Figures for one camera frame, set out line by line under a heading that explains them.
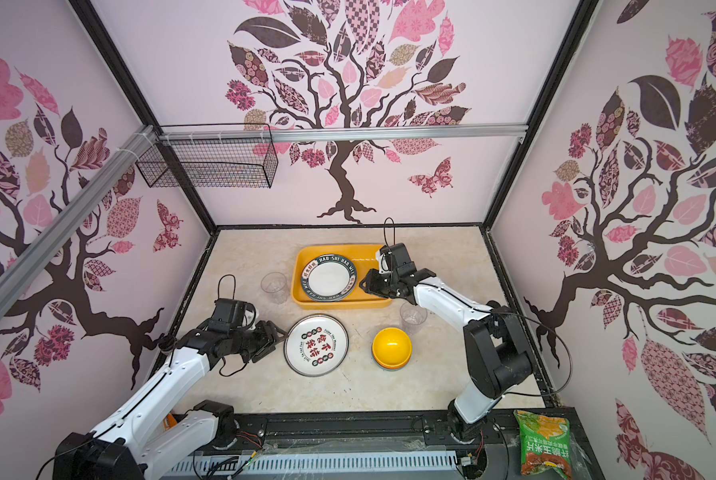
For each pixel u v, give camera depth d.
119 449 0.41
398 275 0.69
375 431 0.75
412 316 0.95
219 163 0.95
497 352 0.46
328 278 1.01
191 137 0.90
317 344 0.88
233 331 0.66
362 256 1.10
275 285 1.00
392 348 0.85
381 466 0.70
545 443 0.69
